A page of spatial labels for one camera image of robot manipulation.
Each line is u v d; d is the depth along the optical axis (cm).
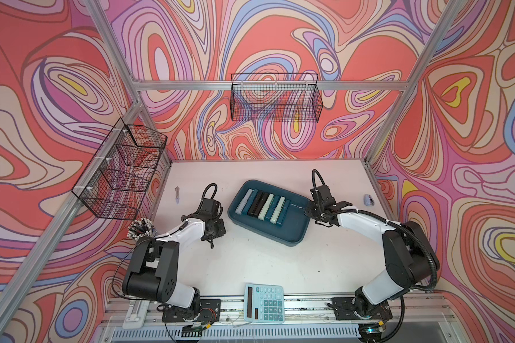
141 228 77
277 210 96
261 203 99
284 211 96
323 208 70
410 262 45
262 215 94
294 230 93
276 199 101
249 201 99
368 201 101
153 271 44
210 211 74
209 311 72
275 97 96
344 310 73
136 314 72
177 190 108
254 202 99
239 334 77
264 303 73
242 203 98
